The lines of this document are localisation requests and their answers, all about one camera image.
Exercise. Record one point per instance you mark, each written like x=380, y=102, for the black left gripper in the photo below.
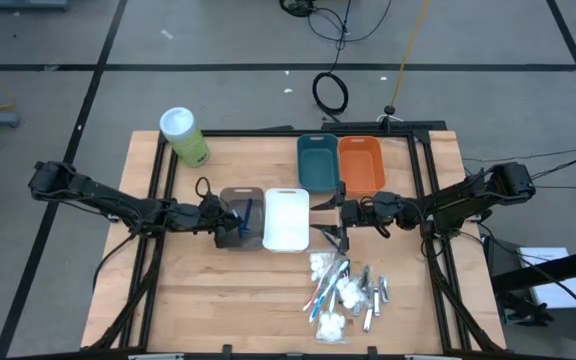
x=224, y=230

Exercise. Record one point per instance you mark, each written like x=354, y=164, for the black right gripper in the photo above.
x=352, y=217

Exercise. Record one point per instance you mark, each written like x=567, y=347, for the dark blue toothbrush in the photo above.
x=365, y=277
x=246, y=215

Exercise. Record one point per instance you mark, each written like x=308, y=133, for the bag of cotton balls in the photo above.
x=320, y=265
x=330, y=326
x=350, y=295

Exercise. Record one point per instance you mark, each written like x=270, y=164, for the red white bagged toothbrush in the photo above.
x=318, y=288

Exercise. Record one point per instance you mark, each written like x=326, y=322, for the blue white bagged toothbrush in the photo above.
x=328, y=294

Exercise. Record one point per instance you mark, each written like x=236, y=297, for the teal white toothbrush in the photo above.
x=333, y=300

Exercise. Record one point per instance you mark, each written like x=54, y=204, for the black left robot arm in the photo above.
x=118, y=202

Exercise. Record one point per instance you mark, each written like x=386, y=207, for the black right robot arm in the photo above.
x=468, y=197

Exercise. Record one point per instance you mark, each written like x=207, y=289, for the grey translucent plastic bin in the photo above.
x=255, y=242

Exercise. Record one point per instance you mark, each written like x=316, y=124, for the white plastic bin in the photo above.
x=286, y=220

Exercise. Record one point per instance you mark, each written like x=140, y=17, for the teal plastic bin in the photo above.
x=318, y=165

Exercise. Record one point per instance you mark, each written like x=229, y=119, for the orange plastic bin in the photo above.
x=362, y=165

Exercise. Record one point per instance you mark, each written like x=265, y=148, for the green wipes canister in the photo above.
x=188, y=142

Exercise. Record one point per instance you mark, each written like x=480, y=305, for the black stand base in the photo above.
x=391, y=111

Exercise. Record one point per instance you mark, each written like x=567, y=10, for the black clamp device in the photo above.
x=523, y=310

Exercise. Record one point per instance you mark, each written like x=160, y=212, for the black beam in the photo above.
x=543, y=272

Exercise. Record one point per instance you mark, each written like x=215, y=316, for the white box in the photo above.
x=560, y=296

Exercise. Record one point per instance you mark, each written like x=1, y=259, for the blue grey floor base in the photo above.
x=23, y=4

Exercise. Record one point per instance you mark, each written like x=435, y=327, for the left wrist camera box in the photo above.
x=211, y=205

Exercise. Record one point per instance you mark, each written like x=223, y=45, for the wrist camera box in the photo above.
x=387, y=205
x=211, y=205

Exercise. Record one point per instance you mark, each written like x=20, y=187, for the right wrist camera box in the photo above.
x=387, y=205

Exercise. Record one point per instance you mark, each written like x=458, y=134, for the black aluminium table frame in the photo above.
x=248, y=133

